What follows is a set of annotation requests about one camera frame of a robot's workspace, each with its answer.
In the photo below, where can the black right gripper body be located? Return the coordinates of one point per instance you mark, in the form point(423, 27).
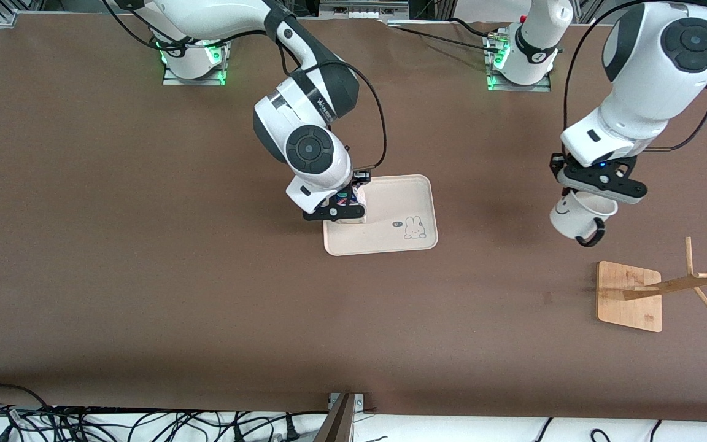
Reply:
point(361, 178)

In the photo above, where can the blue white milk carton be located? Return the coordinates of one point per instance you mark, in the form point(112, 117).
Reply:
point(359, 195)

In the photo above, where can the white smiley face cup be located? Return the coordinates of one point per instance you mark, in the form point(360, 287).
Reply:
point(574, 221)

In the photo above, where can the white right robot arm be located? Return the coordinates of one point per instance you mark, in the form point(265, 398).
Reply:
point(310, 147)

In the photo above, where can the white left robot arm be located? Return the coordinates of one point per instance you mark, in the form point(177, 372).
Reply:
point(648, 80)

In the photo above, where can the beige rabbit print tray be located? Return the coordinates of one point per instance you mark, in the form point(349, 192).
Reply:
point(396, 209)

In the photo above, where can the wooden mug stand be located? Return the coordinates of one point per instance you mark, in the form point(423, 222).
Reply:
point(626, 307)

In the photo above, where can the grey power strip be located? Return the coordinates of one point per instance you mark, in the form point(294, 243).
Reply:
point(363, 11)

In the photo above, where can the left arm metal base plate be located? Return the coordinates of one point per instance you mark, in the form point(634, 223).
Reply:
point(544, 88)

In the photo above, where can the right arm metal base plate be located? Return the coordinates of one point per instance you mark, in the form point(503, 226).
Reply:
point(172, 80)

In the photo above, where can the metal post bracket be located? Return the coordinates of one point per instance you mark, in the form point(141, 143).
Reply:
point(338, 423)

